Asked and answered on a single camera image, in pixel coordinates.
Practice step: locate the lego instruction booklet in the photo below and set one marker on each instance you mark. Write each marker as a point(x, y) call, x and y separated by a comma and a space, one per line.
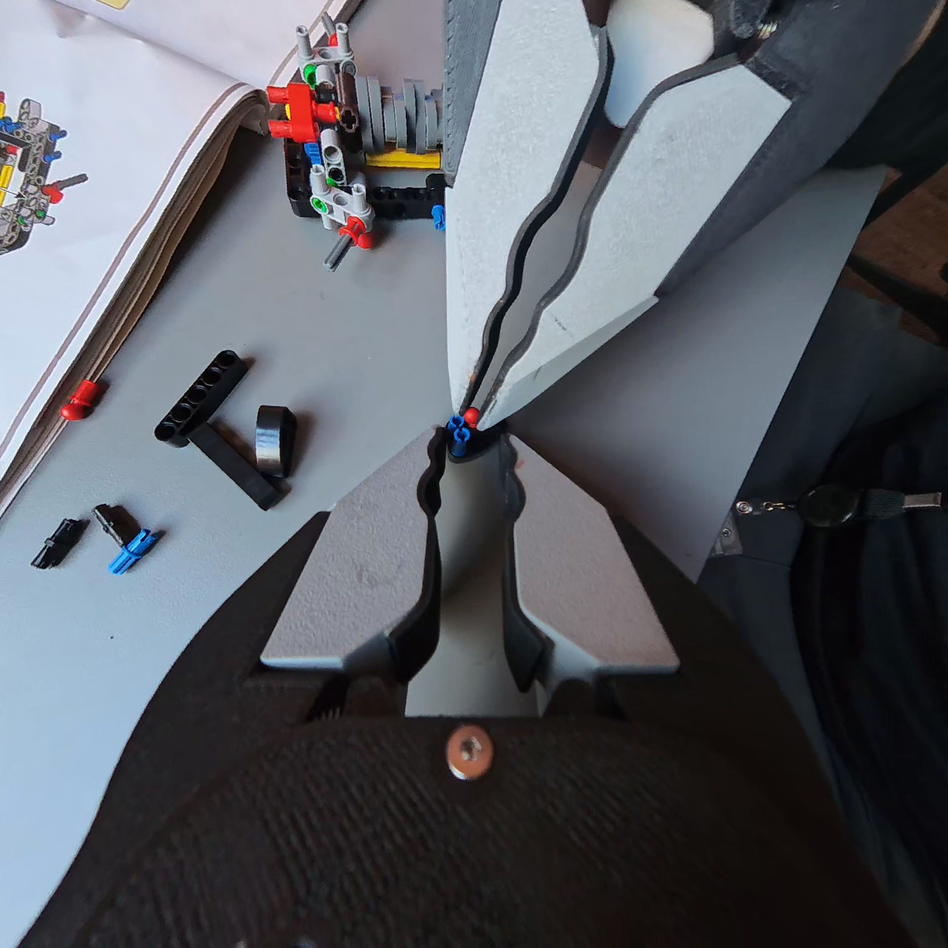
point(111, 111)

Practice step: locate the clear badge holder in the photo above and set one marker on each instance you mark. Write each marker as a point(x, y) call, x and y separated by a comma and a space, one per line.
point(729, 533)

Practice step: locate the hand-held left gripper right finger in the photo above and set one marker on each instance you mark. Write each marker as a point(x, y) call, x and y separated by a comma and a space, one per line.
point(585, 585)

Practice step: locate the metal badge clip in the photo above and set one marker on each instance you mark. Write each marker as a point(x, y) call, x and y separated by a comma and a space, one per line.
point(770, 506)

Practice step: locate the black lego pin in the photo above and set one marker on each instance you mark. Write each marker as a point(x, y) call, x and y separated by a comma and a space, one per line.
point(55, 544)
point(111, 522)

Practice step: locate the curved black lego piece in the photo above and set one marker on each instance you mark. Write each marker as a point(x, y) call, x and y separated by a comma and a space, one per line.
point(275, 441)

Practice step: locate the black angled lego piece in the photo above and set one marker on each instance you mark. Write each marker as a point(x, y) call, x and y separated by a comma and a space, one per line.
point(478, 452)

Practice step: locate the person's black jacket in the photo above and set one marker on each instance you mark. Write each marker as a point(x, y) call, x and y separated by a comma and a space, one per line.
point(889, 666)

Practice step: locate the person's grey trousers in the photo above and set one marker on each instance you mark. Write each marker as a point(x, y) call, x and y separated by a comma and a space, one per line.
point(800, 385)

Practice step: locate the lego engine chassis assembly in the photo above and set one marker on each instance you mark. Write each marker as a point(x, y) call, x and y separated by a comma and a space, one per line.
point(385, 104)

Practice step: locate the black badge reel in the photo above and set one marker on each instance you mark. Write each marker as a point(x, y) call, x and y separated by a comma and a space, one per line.
point(829, 507)

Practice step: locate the black five-hole lego beam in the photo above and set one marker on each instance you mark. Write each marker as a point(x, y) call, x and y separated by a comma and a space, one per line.
point(200, 400)

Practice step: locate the long black lego beam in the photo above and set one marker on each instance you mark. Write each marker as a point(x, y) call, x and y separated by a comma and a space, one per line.
point(241, 470)

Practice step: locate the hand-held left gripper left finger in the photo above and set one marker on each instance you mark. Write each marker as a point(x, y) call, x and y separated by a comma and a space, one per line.
point(355, 585)

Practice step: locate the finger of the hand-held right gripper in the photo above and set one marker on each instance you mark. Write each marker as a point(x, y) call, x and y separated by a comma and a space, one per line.
point(666, 185)
point(511, 148)

